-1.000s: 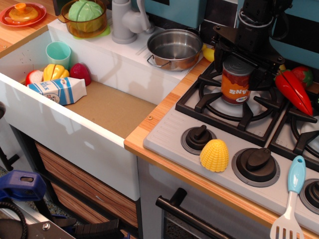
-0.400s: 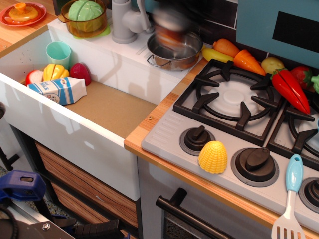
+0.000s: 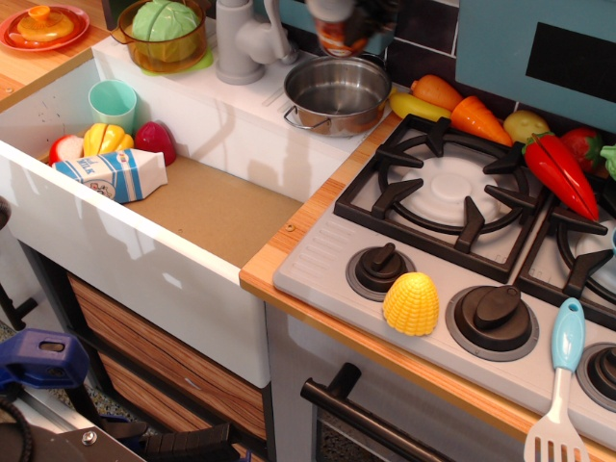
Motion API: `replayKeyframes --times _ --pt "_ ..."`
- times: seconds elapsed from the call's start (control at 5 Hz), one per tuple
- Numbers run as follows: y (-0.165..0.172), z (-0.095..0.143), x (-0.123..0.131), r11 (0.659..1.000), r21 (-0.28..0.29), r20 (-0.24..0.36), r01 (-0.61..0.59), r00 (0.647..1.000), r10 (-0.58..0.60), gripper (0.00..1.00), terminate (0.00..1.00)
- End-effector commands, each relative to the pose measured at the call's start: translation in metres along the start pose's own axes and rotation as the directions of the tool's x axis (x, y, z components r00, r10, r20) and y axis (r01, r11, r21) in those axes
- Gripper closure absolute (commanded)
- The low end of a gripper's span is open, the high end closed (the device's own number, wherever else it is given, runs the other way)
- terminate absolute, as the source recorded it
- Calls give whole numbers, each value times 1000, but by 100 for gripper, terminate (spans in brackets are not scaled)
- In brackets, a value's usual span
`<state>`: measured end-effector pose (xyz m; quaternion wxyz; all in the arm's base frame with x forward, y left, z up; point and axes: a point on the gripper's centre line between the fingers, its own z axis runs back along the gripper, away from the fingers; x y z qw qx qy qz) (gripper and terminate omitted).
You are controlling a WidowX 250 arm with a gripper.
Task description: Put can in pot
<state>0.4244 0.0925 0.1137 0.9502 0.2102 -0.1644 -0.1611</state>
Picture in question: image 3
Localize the toy beans can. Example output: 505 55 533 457
305 0 374 58

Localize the stainless steel pot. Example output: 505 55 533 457
284 57 392 138

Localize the amber transparent toy pot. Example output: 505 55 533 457
112 1 208 73

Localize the left stove knob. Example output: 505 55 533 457
346 243 416 301

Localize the stove knob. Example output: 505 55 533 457
577 343 615 413
445 285 540 362
346 243 416 301

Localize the yellow toy corn piece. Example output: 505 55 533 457
383 271 440 336

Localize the white toy sink basin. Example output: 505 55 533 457
1 38 390 387

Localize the yellow toy banana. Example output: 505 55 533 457
389 92 451 122

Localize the left black stove grate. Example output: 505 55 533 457
334 115 547 282

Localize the black stove grate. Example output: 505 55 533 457
516 176 615 330
334 115 547 282

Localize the red toy apple half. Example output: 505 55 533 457
134 121 177 167

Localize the orange toy carrot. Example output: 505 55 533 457
451 96 513 146
410 74 463 112

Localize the toy milk carton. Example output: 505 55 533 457
52 148 167 203

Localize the grey toy faucet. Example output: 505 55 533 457
216 1 298 86

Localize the middle stove knob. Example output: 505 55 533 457
445 285 540 362

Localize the yellow toy bell pepper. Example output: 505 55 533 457
83 122 134 157

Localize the mint green plastic cup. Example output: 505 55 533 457
88 80 138 135

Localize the yellow toy potato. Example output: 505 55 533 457
503 110 551 143

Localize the red toy chili pepper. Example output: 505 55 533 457
523 132 599 221

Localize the red white toy apple slice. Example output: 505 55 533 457
48 135 84 166

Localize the green toy cabbage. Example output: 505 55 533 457
132 0 200 42

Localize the right black stove grate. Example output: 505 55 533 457
516 176 615 330

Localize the red toy strawberry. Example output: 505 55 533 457
560 127 603 173

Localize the blue clamp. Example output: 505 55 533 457
1 328 91 406

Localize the teal cabinet with window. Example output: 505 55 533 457
455 1 615 132

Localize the green toy vegetable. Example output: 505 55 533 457
600 145 616 180

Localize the right stove knob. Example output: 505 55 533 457
577 343 615 413

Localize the blue white toy spatula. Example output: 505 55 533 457
524 297 590 461

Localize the orange plate with lid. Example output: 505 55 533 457
1 5 90 52

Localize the black oven door handle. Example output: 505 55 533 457
300 363 450 461

